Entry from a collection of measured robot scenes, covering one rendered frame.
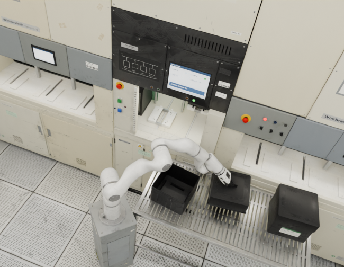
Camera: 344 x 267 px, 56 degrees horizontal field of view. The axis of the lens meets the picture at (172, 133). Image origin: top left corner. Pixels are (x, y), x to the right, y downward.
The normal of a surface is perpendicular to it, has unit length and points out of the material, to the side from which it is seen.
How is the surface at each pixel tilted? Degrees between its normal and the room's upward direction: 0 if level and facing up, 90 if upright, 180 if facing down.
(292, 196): 0
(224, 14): 91
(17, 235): 0
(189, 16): 93
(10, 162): 0
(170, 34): 90
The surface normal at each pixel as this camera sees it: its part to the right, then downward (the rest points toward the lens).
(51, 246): 0.11, -0.69
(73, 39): -0.33, 0.66
